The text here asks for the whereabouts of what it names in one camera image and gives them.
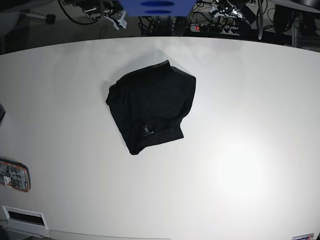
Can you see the black T-shirt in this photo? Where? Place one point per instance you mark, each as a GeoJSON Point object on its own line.
{"type": "Point", "coordinates": [149, 104]}

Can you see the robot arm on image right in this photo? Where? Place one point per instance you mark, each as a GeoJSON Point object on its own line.
{"type": "Point", "coordinates": [228, 8]}

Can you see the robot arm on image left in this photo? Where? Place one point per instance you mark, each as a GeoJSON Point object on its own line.
{"type": "Point", "coordinates": [95, 10]}

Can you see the blue plastic bin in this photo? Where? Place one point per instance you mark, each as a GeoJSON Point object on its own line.
{"type": "Point", "coordinates": [146, 8]}

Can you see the dark device at left edge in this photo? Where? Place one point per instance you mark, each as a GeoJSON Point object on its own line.
{"type": "Point", "coordinates": [2, 113]}

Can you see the sticker at bottom edge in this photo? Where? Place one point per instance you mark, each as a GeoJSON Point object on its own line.
{"type": "Point", "coordinates": [309, 236]}

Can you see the white power strip red switch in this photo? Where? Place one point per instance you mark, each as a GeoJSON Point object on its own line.
{"type": "Point", "coordinates": [214, 28]}

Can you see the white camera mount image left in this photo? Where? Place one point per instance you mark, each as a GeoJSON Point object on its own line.
{"type": "Point", "coordinates": [120, 23]}

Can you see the white table cable grommet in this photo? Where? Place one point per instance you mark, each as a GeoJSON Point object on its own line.
{"type": "Point", "coordinates": [23, 216]}

